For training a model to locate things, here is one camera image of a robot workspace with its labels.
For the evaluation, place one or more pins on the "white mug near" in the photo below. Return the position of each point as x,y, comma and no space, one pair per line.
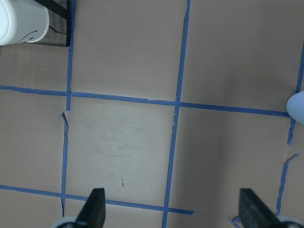
22,21

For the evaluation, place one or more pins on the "blue plastic cup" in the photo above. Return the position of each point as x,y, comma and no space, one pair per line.
295,107

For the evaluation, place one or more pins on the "black wire mug rack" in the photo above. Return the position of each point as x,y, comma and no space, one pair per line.
59,29

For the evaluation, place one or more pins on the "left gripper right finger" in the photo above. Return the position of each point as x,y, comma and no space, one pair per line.
254,213

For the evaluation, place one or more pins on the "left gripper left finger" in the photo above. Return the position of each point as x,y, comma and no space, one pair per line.
92,214

